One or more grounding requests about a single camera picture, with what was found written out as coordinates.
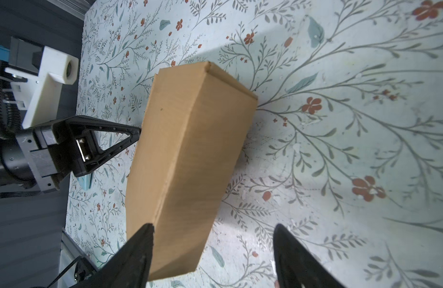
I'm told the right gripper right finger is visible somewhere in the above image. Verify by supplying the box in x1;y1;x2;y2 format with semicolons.
273;224;344;288

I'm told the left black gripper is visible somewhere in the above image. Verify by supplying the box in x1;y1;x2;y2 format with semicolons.
0;115;141;193

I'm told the floral table mat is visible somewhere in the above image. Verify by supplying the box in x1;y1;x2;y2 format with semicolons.
77;1;443;288

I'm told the teal calculator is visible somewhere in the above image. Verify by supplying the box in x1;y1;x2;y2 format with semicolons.
77;174;93;192

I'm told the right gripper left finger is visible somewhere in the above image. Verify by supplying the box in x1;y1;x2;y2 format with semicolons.
75;223;154;288

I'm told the brown cardboard box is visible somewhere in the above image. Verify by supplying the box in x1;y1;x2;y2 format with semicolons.
125;62;257;280

